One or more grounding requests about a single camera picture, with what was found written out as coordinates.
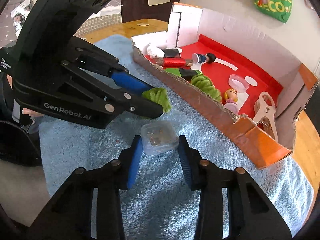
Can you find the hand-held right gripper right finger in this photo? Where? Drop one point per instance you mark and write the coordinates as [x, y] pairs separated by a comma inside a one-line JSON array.
[[186, 162]]

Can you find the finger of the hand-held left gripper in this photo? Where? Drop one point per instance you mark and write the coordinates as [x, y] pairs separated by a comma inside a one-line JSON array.
[[140, 105], [130, 80]]

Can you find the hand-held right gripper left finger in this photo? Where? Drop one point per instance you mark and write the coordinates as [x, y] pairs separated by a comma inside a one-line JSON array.
[[133, 162]]

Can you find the green yarn bundle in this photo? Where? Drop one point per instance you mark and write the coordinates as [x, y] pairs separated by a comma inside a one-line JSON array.
[[160, 98], [206, 87]]

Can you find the small clear plastic box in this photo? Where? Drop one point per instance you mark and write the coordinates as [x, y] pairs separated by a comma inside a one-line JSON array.
[[160, 136]]

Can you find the bright green packet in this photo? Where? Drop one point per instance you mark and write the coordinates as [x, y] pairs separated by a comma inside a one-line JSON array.
[[172, 71]]

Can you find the black and white plush toy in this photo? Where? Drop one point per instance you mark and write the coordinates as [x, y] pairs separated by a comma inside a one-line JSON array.
[[170, 53]]

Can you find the red wooden stick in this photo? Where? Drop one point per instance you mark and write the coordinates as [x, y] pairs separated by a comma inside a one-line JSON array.
[[175, 62]]

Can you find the red and white cardboard box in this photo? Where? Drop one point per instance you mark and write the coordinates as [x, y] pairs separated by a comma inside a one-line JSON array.
[[212, 115]]

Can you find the dark green packet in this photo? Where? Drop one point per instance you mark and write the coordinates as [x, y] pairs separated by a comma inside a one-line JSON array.
[[188, 74]]

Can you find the dark haired doll figurine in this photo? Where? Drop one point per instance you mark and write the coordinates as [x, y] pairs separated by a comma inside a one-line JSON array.
[[203, 58]]

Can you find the small blonde pink doll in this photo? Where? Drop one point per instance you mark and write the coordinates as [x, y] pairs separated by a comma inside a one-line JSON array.
[[231, 98]]

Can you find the clear round plastic lid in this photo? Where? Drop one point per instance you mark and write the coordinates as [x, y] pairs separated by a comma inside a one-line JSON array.
[[237, 83]]

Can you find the beige plastic clamp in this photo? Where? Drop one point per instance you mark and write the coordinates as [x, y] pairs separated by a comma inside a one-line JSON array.
[[266, 110]]

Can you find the person's left hand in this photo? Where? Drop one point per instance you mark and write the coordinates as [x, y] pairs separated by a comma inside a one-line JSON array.
[[30, 112]]

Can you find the blue fluffy towel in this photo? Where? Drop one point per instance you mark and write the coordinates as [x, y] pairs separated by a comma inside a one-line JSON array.
[[162, 205]]

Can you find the green tote bag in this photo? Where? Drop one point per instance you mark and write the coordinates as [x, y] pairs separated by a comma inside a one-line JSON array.
[[275, 0]]

